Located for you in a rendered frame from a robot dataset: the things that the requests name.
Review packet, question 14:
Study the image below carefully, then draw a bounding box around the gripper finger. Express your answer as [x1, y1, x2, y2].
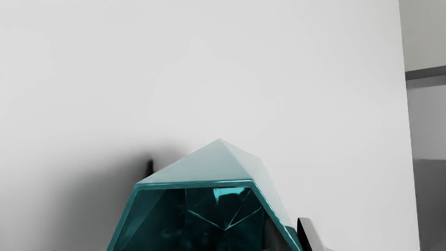
[297, 218, 336, 251]

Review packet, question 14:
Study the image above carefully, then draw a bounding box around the teal faceted mug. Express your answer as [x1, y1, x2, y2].
[106, 138, 304, 251]

